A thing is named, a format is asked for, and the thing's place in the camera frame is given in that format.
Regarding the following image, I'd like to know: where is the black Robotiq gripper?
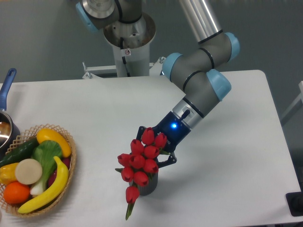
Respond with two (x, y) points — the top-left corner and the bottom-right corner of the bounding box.
(136, 112), (191, 167)

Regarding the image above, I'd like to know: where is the red tulip bouquet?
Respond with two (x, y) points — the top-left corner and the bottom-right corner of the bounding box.
(115, 132), (168, 219)

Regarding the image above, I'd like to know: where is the dark grey ribbed vase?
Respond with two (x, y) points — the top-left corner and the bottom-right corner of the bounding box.
(137, 173), (158, 196)

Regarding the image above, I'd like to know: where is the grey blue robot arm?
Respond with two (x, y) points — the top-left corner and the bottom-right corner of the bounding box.
(76, 0), (240, 167)

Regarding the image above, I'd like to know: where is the yellow banana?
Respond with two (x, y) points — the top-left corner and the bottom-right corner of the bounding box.
(18, 156), (69, 214)

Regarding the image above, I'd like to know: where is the dark red vegetable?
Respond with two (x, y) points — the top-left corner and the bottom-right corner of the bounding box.
(47, 156), (71, 187)

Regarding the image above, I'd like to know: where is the green bok choy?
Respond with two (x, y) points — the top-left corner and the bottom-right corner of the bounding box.
(30, 140), (62, 197)

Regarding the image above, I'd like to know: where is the woven wicker basket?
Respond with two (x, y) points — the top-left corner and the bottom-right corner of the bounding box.
(0, 124), (76, 218)

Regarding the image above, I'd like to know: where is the beige round disc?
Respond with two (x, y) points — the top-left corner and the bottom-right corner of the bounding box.
(15, 158), (42, 185)

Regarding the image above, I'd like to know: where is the green cucumber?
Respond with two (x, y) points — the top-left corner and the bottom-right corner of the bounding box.
(0, 138), (39, 167)

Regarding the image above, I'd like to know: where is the black device at edge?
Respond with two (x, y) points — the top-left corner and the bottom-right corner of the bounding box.
(285, 192), (303, 217)

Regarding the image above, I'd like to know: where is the orange fruit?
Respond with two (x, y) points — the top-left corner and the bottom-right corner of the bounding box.
(3, 181), (30, 204)

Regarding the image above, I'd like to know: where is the yellow bell pepper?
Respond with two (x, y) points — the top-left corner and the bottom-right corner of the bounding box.
(0, 163), (18, 185)

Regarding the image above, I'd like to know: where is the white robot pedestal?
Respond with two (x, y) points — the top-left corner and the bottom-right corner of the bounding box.
(82, 12), (166, 79)

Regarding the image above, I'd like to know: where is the blue handled saucepan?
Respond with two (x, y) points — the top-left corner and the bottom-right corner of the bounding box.
(0, 68), (20, 159)

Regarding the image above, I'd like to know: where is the white furniture frame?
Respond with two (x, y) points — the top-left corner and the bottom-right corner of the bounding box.
(280, 81), (303, 127)

